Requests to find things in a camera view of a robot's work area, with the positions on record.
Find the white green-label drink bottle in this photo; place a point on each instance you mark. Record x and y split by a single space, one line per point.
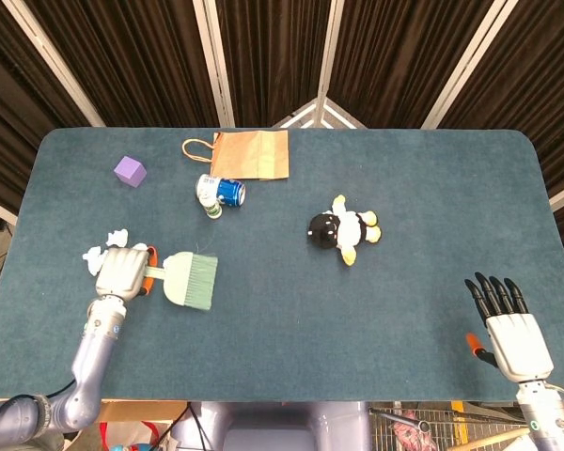
210 206

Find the red white bag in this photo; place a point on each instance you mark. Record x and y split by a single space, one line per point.
131 437

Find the brown pleated curtain panel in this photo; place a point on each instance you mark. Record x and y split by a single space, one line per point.
14 117
272 51
390 51
536 84
136 56

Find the blue drink can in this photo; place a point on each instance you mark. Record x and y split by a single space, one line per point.
231 192

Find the brown paper bag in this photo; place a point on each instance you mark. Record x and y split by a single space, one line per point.
254 155

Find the lavender robot torso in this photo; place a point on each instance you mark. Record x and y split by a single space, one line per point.
272 427

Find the white partition base frame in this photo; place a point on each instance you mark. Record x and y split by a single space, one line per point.
319 115

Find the green brush with orange handle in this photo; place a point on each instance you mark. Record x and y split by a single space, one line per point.
185 279

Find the black white penguin plush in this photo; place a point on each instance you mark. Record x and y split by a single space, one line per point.
338 230

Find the brown cardboard box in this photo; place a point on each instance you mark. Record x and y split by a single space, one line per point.
141 411

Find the purple foam cube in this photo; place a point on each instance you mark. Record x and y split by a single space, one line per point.
129 171

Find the lavender right robot arm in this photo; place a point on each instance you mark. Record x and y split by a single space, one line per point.
552 418

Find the lavender left robot arm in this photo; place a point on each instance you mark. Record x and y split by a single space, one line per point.
87 366

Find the white partition post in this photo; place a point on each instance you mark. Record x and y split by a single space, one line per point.
460 66
214 61
56 66
326 47

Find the wooden stick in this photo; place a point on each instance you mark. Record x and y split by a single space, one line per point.
491 440

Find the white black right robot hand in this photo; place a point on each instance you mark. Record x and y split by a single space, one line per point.
517 343

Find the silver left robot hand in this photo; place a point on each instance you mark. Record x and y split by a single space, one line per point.
122 272

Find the crumpled white tissue piece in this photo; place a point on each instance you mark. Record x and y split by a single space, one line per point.
93 260
116 237
139 245

